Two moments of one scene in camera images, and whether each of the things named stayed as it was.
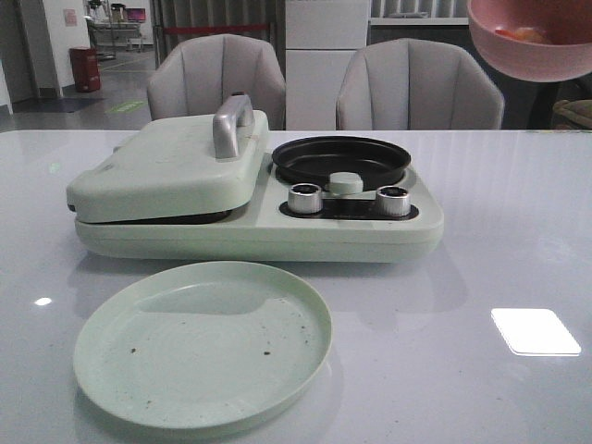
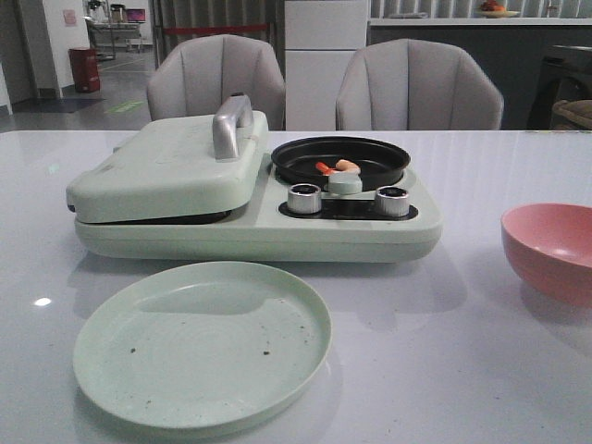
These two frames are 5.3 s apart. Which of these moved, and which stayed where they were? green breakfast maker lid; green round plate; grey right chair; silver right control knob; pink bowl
Moved: pink bowl
Stayed: silver right control knob; green round plate; grey right chair; green breakfast maker lid
